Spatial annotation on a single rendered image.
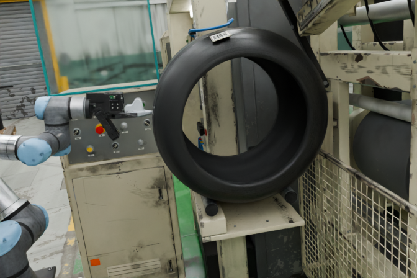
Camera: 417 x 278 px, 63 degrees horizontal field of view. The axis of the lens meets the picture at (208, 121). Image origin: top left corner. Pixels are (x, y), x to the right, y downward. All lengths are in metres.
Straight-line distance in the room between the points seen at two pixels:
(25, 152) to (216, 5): 0.88
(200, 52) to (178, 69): 0.08
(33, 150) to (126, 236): 1.06
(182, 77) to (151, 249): 1.23
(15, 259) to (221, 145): 0.85
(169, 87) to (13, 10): 9.68
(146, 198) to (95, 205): 0.27
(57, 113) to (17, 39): 9.39
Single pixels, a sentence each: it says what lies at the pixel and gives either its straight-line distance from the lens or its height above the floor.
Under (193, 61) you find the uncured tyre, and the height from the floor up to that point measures 1.40.
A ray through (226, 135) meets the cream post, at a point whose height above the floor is 1.05.
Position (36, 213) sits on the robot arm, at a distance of 1.39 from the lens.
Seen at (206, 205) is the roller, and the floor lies 0.92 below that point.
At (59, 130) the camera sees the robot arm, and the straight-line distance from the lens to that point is 1.19.
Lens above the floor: 1.44
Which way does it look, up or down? 13 degrees down
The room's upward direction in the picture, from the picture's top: 6 degrees counter-clockwise
